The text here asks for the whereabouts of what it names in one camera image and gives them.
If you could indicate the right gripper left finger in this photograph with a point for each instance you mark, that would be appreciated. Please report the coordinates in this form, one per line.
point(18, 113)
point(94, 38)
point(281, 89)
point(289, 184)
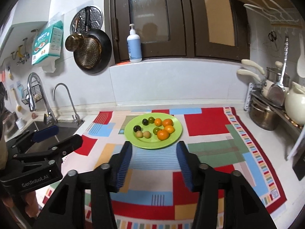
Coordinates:
point(66, 208)

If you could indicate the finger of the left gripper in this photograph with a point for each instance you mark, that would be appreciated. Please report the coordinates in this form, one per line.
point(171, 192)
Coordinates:
point(24, 141)
point(59, 150)

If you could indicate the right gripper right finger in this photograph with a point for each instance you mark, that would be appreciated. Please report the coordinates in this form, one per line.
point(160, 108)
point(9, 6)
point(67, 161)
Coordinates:
point(242, 206)

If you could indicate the dark plum front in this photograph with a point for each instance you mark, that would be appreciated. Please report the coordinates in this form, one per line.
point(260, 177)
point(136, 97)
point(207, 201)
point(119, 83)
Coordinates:
point(137, 128)

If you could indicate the dark plum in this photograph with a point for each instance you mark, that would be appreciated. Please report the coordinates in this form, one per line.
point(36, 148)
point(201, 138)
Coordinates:
point(137, 128)
point(145, 122)

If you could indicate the tan round fruit front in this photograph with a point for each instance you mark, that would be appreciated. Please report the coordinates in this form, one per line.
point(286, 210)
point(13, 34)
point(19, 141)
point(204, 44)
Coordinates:
point(139, 134)

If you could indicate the tan round fruit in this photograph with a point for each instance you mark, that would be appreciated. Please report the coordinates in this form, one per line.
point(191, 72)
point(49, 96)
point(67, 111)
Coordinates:
point(147, 134)
point(139, 134)

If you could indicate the dark plum back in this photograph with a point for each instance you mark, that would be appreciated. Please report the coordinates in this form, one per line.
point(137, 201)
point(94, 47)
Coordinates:
point(145, 122)

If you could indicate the green fruit back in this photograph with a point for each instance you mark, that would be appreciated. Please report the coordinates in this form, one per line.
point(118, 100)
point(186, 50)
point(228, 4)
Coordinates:
point(151, 120)

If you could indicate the green tomato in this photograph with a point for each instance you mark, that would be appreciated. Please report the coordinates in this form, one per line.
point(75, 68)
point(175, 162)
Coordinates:
point(155, 130)

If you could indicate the orange with stem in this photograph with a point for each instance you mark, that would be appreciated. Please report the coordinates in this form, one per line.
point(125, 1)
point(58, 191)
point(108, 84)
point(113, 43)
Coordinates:
point(162, 135)

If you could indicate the person hand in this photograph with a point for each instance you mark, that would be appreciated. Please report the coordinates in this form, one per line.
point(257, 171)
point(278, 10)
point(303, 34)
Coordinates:
point(31, 208)

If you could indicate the steel sink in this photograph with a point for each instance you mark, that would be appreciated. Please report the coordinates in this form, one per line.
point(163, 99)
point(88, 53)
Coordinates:
point(66, 130)

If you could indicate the chrome main faucet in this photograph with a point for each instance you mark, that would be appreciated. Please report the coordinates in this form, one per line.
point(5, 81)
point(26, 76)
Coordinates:
point(49, 116)

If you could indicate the green plate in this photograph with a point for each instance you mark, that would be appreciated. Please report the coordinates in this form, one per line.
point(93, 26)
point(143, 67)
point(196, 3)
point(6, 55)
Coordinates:
point(153, 142)

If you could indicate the teal tissue pack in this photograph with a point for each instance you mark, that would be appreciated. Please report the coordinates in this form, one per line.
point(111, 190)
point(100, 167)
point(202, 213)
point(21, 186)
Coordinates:
point(47, 47)

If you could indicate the colourful patchwork mat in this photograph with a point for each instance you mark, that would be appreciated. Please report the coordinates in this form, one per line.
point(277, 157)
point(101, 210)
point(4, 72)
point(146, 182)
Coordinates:
point(159, 189)

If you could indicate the steel pot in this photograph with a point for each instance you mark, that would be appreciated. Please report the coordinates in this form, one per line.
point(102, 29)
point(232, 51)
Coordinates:
point(262, 115)

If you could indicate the brass strainer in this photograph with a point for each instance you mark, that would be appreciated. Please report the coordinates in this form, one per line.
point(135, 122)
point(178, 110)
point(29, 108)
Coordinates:
point(86, 50)

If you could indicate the dish rack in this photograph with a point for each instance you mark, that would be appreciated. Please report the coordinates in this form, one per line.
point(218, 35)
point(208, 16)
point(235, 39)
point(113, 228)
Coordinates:
point(294, 130)

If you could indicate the white blue pump bottle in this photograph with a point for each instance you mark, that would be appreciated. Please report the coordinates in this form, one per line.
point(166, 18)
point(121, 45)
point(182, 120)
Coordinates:
point(134, 45)

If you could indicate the steel scoop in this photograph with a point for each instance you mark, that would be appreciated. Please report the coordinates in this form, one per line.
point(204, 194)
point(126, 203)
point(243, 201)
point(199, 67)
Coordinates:
point(276, 93)

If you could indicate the cream ceramic pot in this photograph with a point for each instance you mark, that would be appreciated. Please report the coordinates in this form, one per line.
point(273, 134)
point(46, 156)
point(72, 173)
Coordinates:
point(294, 103)

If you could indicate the round metal grill rack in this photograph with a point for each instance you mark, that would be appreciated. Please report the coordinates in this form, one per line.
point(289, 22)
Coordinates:
point(86, 19)

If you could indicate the white rice paddle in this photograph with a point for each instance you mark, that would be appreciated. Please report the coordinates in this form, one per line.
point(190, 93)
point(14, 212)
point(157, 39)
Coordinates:
point(301, 59)

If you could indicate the black scissors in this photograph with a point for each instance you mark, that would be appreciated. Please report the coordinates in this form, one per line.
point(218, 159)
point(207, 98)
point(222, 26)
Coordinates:
point(272, 36)

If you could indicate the cream pan handle lower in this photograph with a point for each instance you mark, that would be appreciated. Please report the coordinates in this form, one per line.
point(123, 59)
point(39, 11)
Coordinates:
point(245, 72)

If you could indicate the cream pan handle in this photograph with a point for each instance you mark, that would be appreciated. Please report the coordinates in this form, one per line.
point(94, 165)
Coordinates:
point(245, 72)
point(253, 64)

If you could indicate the cream pan handle upper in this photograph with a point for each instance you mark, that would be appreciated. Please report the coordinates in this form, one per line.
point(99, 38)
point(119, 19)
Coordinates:
point(253, 64)

